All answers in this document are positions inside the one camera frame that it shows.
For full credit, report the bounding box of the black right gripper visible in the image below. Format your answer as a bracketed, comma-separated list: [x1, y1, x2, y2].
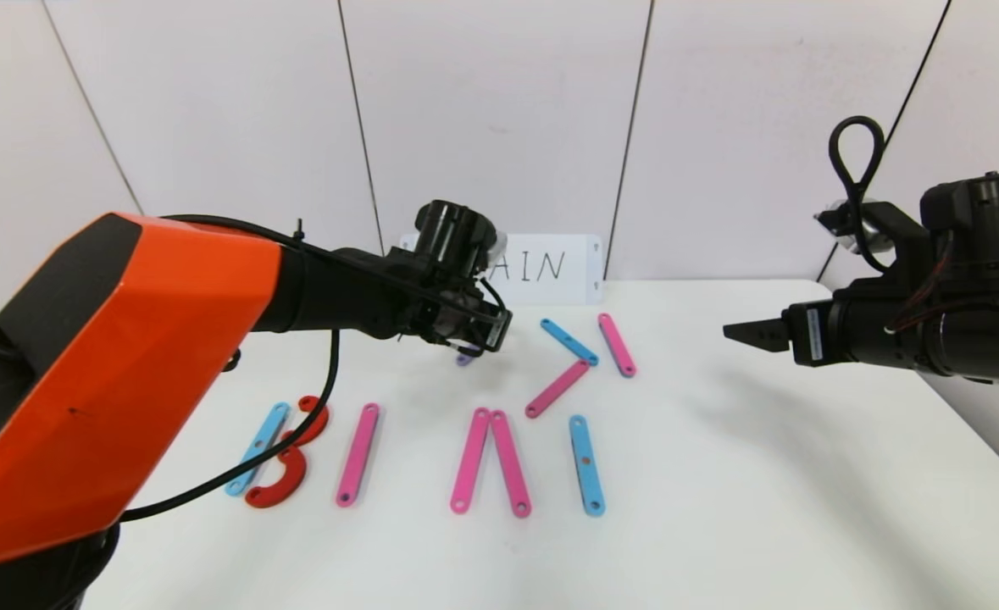
[722, 286, 929, 371]

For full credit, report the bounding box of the long pink bar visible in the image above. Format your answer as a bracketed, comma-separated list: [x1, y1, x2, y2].
[336, 403, 380, 507]
[490, 410, 533, 518]
[451, 408, 491, 514]
[524, 359, 591, 419]

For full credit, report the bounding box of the long blue bar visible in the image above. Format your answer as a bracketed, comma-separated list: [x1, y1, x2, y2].
[569, 414, 607, 517]

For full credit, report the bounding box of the short blue three-hole bar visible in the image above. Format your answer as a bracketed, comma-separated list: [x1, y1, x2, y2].
[540, 319, 600, 367]

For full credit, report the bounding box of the black looped cable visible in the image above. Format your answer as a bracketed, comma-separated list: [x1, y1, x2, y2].
[829, 116, 885, 272]

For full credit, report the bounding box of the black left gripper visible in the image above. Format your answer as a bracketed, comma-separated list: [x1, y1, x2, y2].
[432, 290, 513, 358]

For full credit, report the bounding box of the pink bar with purple underside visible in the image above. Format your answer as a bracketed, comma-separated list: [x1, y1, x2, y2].
[597, 313, 637, 378]

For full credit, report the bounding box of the large red C-shaped piece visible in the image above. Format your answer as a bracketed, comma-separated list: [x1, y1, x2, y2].
[245, 445, 309, 509]

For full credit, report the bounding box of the white BRAIN sign card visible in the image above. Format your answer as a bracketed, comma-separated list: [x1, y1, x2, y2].
[399, 235, 604, 305]

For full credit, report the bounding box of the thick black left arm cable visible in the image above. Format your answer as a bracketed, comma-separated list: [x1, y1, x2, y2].
[0, 326, 341, 522]

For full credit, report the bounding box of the light blue slanted-hole bar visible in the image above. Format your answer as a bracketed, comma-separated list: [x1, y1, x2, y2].
[225, 402, 291, 496]

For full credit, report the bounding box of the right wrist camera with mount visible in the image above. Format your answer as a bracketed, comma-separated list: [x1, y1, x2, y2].
[814, 199, 932, 263]

